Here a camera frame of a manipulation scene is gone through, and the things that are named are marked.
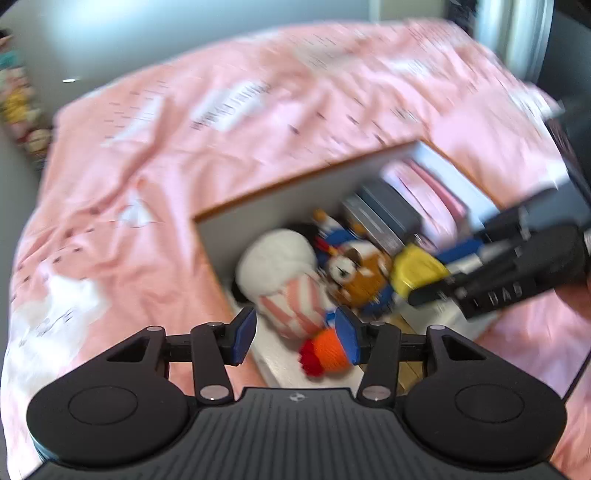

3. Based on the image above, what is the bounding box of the yellow soft toy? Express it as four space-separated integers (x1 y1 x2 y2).
389 244 451 298

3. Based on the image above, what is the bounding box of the pink printed blanket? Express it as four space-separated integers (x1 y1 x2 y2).
0 18 591 480

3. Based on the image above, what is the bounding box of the orange cardboard box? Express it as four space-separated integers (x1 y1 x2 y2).
191 141 509 402

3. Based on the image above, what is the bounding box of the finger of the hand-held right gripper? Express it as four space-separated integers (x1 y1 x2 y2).
407 276 466 309
436 187 561 278

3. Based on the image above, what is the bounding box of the white plush toy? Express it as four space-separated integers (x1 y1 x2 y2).
235 228 335 340

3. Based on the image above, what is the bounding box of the red panda plush toy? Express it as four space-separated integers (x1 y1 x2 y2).
323 244 398 319

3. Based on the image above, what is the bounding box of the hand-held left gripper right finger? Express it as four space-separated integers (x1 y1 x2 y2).
335 307 488 406

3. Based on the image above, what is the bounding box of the dark grey box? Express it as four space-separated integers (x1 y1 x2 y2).
358 180 423 245

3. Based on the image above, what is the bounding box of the pink pouch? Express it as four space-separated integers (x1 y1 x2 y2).
381 159 455 252

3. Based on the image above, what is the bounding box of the blue sailor plush toy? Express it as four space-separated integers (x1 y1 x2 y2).
311 209 370 259

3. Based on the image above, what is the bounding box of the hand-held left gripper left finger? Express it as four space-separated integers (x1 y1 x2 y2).
106 307 258 403

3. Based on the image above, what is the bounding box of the orange red knitted toy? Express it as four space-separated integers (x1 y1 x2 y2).
298 328 358 379

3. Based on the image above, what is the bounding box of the clear tube of plush toys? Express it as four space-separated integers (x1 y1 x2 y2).
0 28 54 160

